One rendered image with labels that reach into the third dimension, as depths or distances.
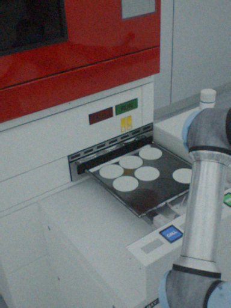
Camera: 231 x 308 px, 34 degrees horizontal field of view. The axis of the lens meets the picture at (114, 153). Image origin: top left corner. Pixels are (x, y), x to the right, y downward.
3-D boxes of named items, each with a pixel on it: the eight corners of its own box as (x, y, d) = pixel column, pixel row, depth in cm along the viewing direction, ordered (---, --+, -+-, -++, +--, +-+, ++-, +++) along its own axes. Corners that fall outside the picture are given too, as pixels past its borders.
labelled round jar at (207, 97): (196, 109, 185) (197, 91, 180) (206, 105, 189) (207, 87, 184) (207, 114, 180) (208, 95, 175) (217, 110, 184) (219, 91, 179)
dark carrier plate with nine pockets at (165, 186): (88, 171, 158) (88, 169, 157) (152, 144, 174) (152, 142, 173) (139, 214, 133) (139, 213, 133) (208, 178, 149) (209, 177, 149)
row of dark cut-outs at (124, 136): (68, 160, 155) (68, 156, 154) (151, 127, 176) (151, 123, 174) (69, 161, 155) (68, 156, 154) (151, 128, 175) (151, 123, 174)
